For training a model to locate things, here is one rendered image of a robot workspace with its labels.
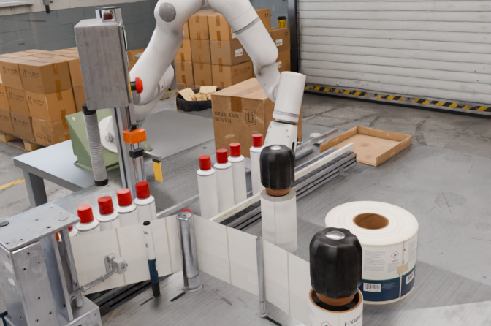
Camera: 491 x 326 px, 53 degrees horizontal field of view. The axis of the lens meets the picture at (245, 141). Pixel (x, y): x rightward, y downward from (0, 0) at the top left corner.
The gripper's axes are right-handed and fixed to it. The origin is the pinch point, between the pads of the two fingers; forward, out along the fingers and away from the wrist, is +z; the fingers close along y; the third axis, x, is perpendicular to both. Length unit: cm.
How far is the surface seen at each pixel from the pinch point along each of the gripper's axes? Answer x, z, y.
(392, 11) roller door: 365, -144, -158
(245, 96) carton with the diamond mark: 9.0, -21.8, -26.8
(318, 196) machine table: 13.3, 7.5, 9.8
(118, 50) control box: -66, -26, 1
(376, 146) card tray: 63, -11, 3
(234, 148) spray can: -22.8, -5.6, 1.0
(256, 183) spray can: -9.6, 5.0, 0.7
